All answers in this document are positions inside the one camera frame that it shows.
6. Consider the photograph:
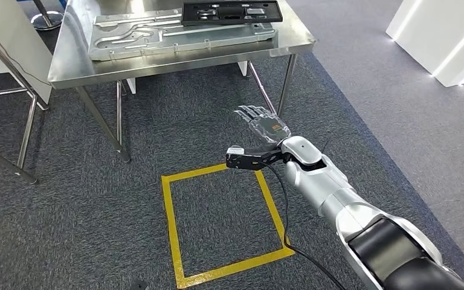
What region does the black camera bracket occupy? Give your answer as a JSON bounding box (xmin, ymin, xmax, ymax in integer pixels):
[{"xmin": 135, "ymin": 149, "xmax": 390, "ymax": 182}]
[{"xmin": 225, "ymin": 144, "xmax": 293, "ymax": 172}]

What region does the white lit display plinth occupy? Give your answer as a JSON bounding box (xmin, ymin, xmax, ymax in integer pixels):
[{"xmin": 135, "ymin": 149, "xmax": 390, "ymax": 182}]
[{"xmin": 384, "ymin": 0, "xmax": 464, "ymax": 88}]

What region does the stamped silver metal panel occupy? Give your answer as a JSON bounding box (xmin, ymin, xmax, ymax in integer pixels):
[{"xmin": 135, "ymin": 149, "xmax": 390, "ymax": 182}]
[{"xmin": 88, "ymin": 8, "xmax": 277, "ymax": 62}]

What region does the stainless steel table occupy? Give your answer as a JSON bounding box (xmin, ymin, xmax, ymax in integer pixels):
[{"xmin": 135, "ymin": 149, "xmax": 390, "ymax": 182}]
[{"xmin": 0, "ymin": 4, "xmax": 51, "ymax": 185}]

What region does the white board panel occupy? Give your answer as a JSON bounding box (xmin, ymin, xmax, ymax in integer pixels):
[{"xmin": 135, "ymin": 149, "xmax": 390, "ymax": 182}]
[{"xmin": 0, "ymin": 0, "xmax": 53, "ymax": 105}]

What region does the thin black power cable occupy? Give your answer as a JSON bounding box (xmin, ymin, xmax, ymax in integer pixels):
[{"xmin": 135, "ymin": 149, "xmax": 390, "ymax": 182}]
[{"xmin": 0, "ymin": 20, "xmax": 51, "ymax": 88}]

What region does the stainless steel workbench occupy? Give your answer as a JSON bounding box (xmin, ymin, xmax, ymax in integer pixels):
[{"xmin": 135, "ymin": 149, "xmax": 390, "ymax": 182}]
[{"xmin": 48, "ymin": 0, "xmax": 317, "ymax": 163}]

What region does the thin black wire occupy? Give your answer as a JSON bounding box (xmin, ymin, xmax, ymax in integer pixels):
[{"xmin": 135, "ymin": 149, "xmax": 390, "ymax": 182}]
[{"xmin": 321, "ymin": 132, "xmax": 333, "ymax": 155}]

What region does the black camera cable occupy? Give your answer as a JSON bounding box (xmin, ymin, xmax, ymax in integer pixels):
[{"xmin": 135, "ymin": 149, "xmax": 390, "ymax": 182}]
[{"xmin": 262, "ymin": 162, "xmax": 347, "ymax": 290}]

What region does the black plastic license plate bracket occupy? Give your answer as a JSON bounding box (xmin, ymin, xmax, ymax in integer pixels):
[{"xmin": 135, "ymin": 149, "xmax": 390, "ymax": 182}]
[{"xmin": 181, "ymin": 0, "xmax": 284, "ymax": 27}]

